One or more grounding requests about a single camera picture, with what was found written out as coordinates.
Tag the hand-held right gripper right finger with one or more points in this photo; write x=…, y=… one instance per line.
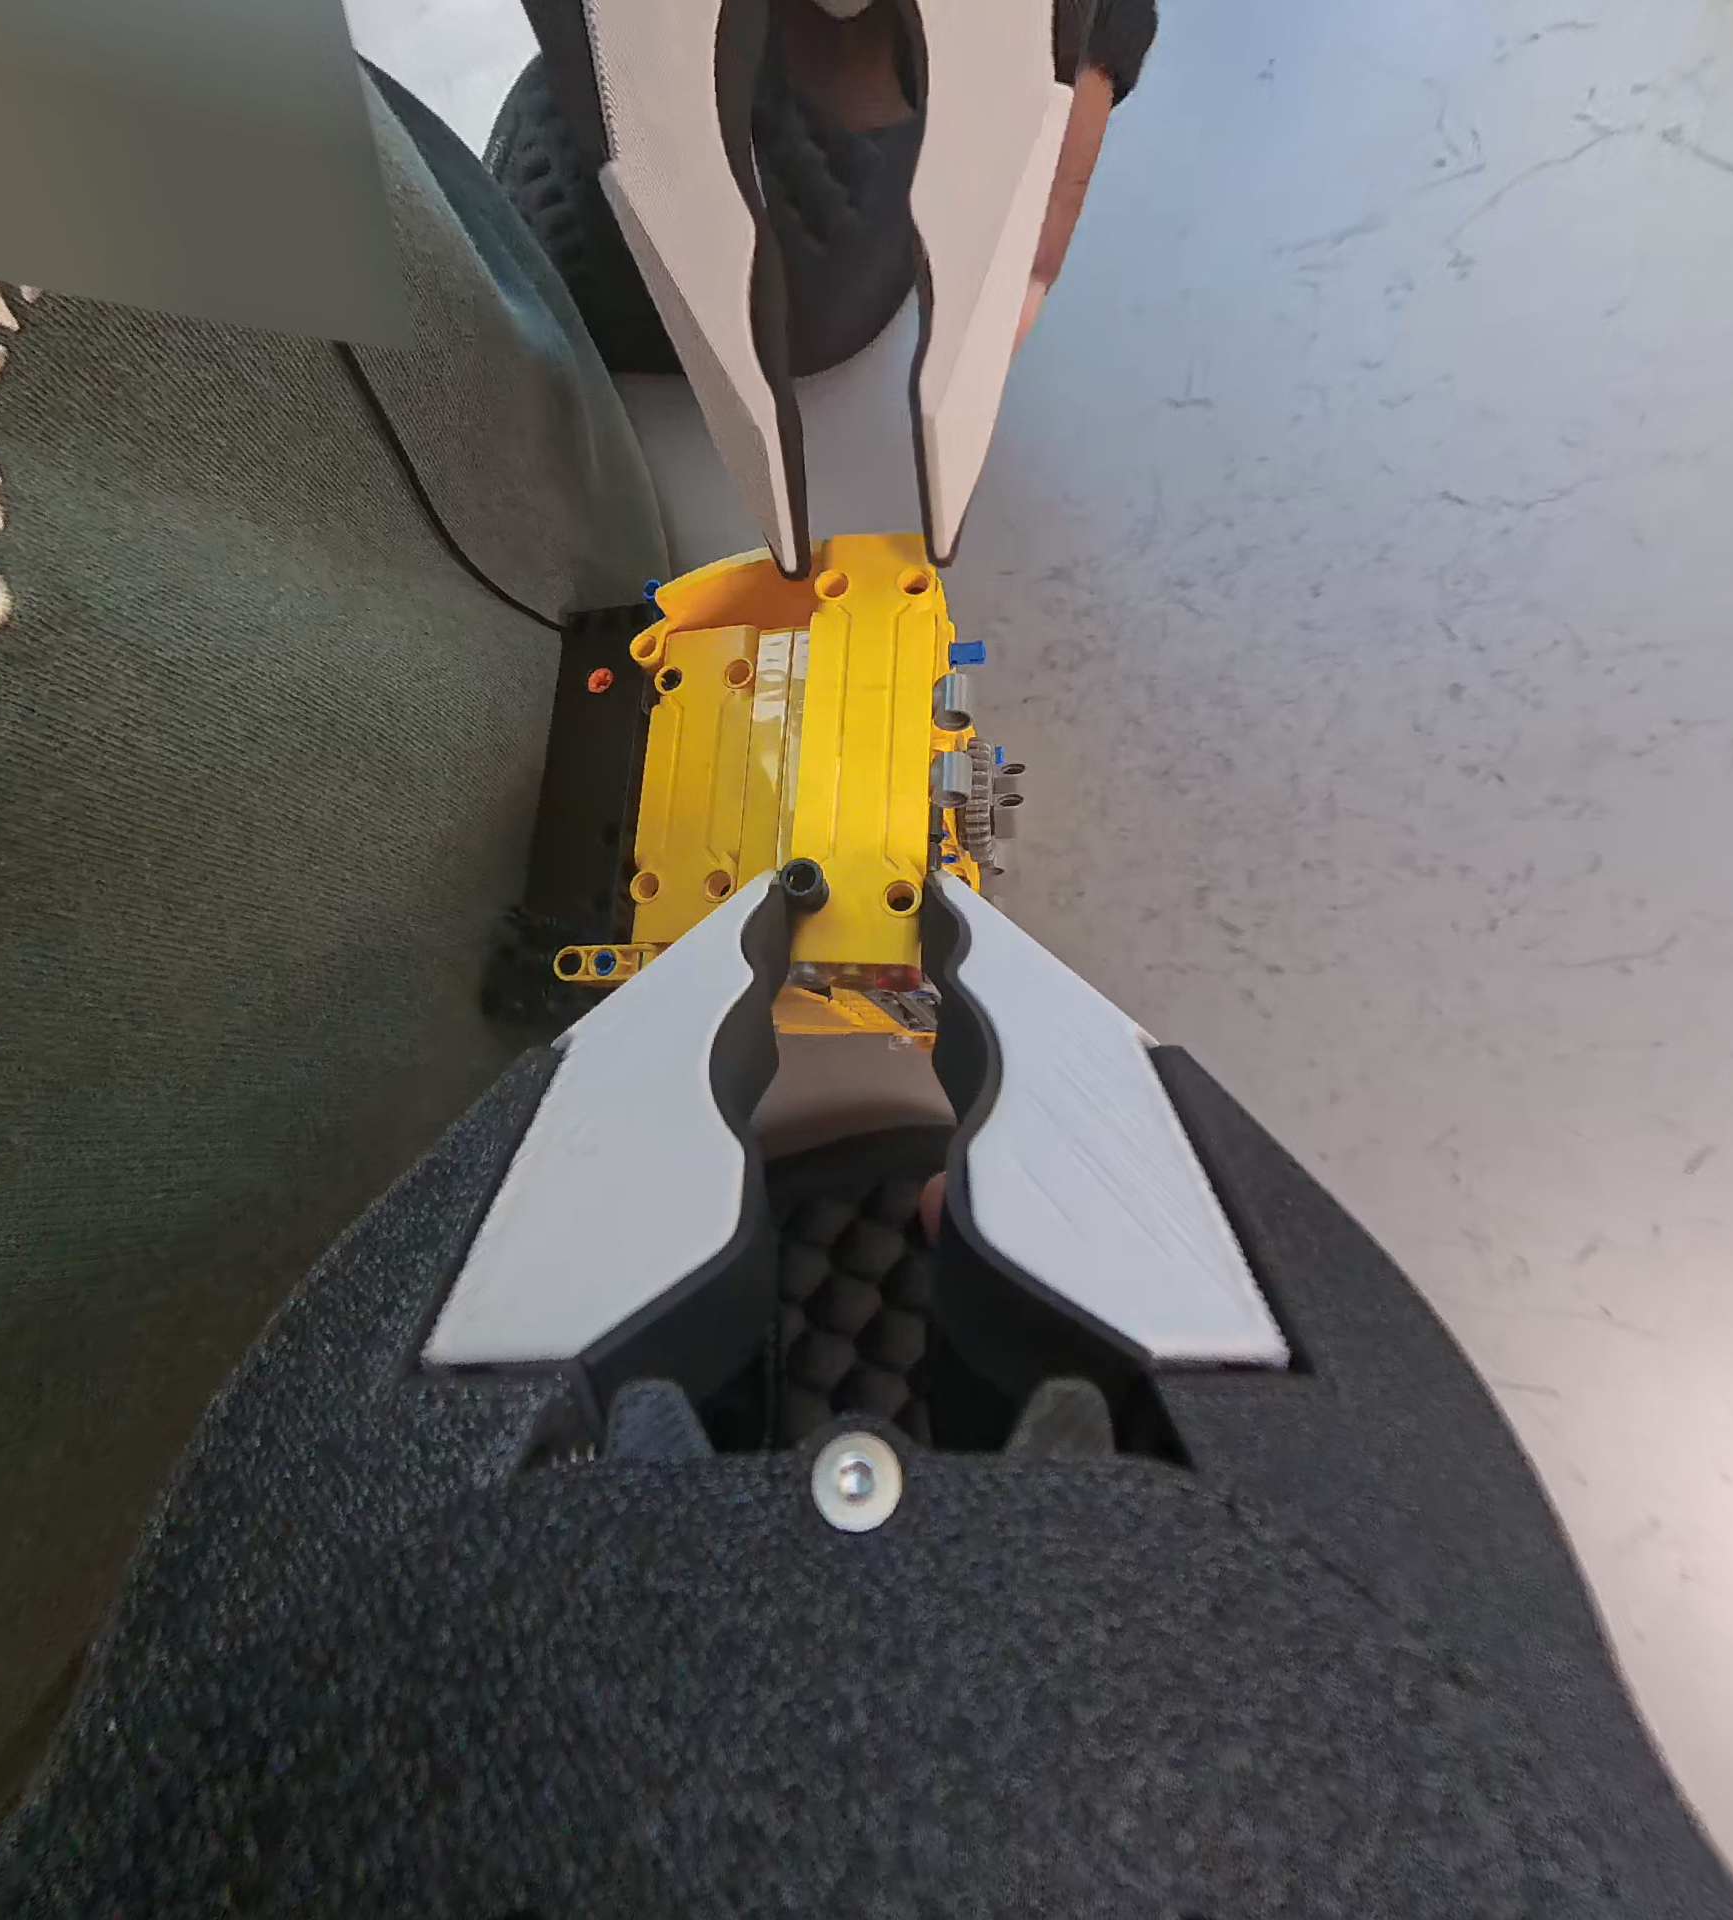
x=1106, y=1200

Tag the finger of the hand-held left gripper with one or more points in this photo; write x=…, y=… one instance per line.
x=670, y=182
x=996, y=182

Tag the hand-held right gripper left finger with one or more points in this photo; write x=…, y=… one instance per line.
x=613, y=1200

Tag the person's left hand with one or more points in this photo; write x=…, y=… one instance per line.
x=1086, y=151

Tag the yellow lego vehicle model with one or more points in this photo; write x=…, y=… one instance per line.
x=703, y=752

